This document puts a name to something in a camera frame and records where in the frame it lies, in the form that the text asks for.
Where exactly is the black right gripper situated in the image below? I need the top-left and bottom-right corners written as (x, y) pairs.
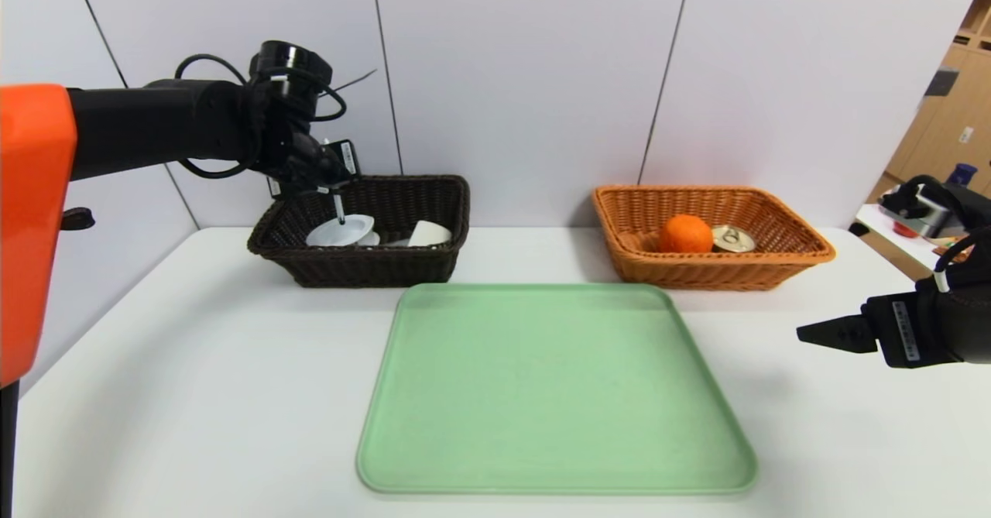
top-left (796, 278), bottom-right (991, 369)

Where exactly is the tin can with green label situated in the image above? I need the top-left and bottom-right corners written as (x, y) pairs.
top-left (711, 225), bottom-right (757, 254)

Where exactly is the orange fruit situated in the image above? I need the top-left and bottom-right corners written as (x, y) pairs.
top-left (659, 214), bottom-right (715, 255)

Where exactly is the white sponge block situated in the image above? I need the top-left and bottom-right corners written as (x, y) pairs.
top-left (407, 221), bottom-right (453, 249)

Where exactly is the white tape roll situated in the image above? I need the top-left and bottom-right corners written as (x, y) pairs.
top-left (306, 214), bottom-right (381, 248)

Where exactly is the orange wicker basket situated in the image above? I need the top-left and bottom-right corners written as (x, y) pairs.
top-left (592, 185), bottom-right (836, 292)

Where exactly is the dark brown wicker basket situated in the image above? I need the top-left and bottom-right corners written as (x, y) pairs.
top-left (248, 175), bottom-right (471, 287)

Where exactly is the white side table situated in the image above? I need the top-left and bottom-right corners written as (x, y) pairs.
top-left (854, 205), bottom-right (965, 280)

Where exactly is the light green plastic tray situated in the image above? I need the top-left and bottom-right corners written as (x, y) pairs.
top-left (357, 283), bottom-right (758, 496)

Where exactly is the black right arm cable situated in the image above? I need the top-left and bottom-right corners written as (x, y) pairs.
top-left (932, 228), bottom-right (991, 294)

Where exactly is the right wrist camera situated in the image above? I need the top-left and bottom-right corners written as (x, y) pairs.
top-left (881, 175), bottom-right (991, 238)

